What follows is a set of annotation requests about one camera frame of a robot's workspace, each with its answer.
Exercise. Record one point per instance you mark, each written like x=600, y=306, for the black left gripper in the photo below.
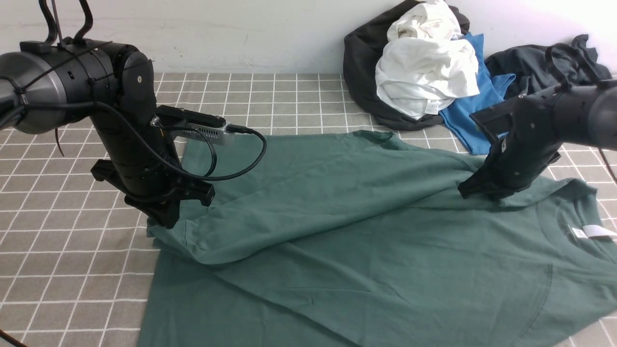
x=149, y=185

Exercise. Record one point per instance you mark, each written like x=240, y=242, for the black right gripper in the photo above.
x=513, y=163

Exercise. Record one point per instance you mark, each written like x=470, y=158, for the green long-sleeve top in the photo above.
x=362, y=240

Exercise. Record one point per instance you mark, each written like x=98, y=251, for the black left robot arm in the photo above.
x=44, y=88

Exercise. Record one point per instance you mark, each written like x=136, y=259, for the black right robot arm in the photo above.
x=581, y=115

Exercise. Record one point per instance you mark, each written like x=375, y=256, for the blue t-shirt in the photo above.
x=465, y=115

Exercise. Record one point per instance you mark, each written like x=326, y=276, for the dark grey crumpled garment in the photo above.
x=534, y=66

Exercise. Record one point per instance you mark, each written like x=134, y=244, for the grey checked tablecloth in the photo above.
x=77, y=263

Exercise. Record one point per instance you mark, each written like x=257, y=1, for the white crumpled garment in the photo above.
x=427, y=63

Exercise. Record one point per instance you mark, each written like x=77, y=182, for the black garment under white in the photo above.
x=362, y=50

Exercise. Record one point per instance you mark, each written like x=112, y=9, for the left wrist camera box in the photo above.
x=193, y=125

